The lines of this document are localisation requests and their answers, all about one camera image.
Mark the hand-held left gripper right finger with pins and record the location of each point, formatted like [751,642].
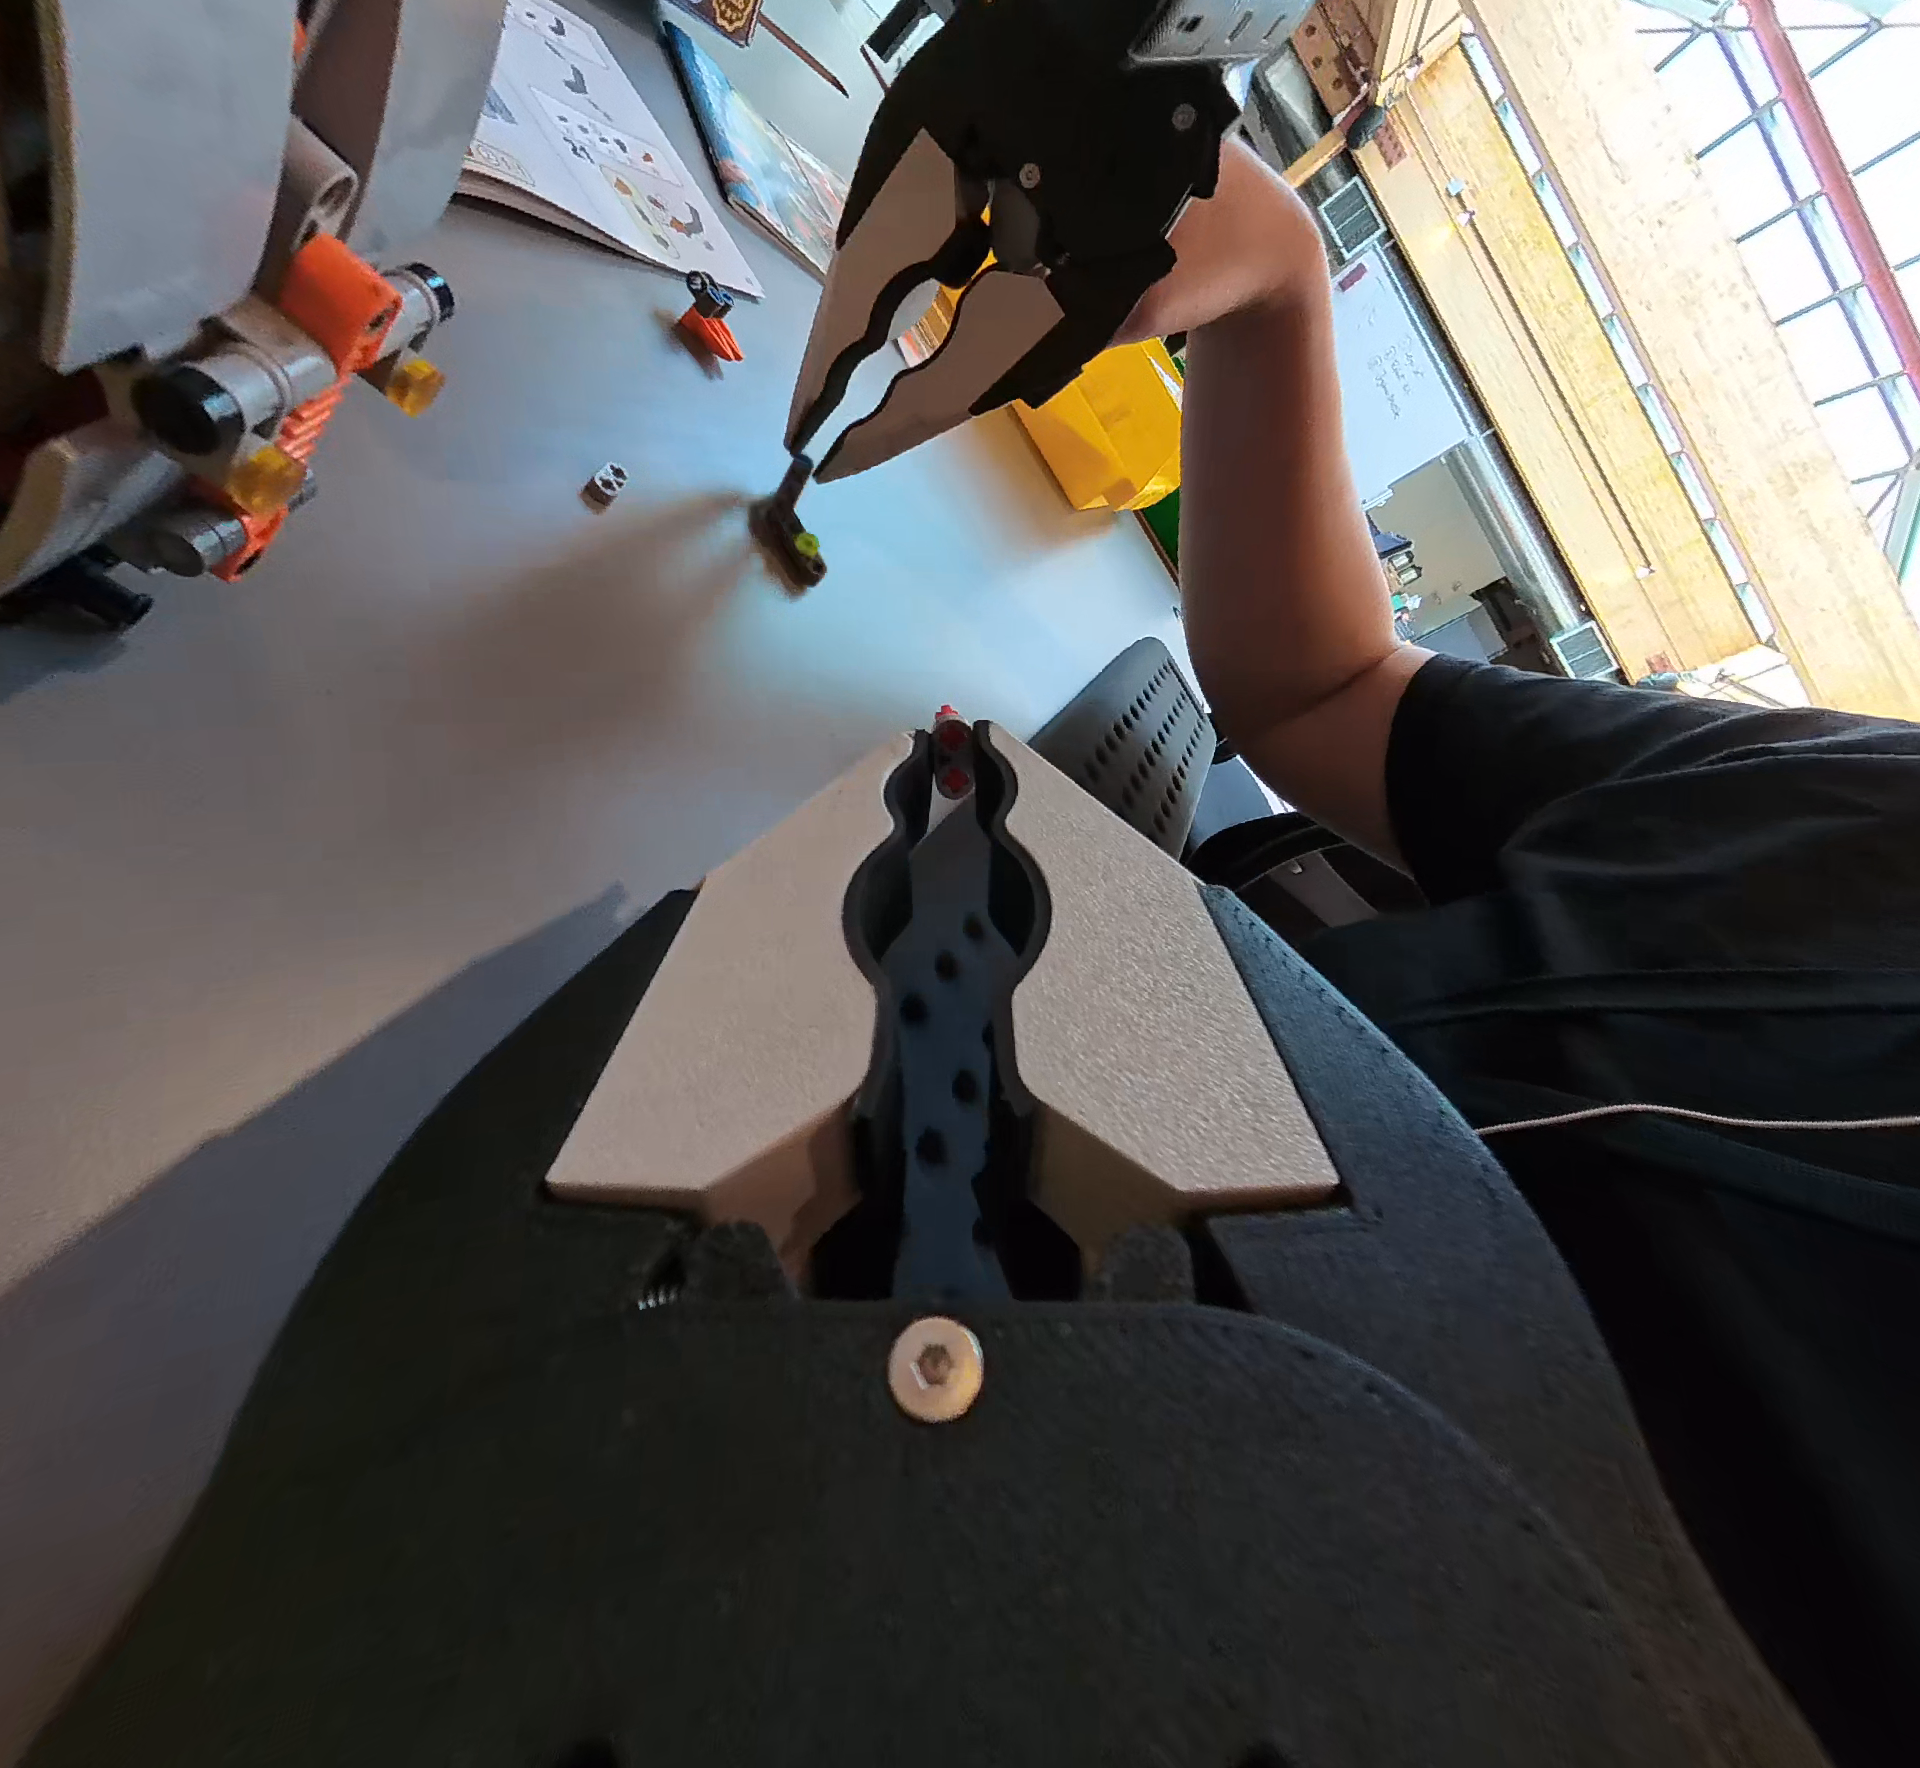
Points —
[1156,1047]

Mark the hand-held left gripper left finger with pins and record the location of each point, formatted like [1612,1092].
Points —
[719,1047]

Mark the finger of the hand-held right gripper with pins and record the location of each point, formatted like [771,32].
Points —
[976,350]
[887,239]

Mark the person's right forearm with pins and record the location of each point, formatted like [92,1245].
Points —
[1276,479]

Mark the grey desk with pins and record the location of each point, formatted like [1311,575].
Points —
[376,778]

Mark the blue cover booklet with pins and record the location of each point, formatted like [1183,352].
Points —
[767,171]

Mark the yellow plastic bin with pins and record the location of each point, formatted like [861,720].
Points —
[1110,426]

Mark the small orange brick piece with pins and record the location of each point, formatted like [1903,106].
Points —
[705,330]

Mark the green plastic bin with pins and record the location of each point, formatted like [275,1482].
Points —
[1163,530]

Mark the open instruction booklet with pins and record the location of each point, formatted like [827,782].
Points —
[602,133]

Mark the black perforated office chair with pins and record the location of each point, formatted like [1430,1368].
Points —
[1125,733]

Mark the small light grey connector piece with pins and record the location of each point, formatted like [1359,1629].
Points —
[605,485]

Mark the whiteboard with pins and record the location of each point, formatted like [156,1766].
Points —
[1395,388]

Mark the person's black shirt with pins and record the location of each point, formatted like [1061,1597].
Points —
[1650,898]

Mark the red pipe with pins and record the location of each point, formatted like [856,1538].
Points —
[1787,44]

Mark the grey orange brick robot model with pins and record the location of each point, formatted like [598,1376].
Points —
[152,73]

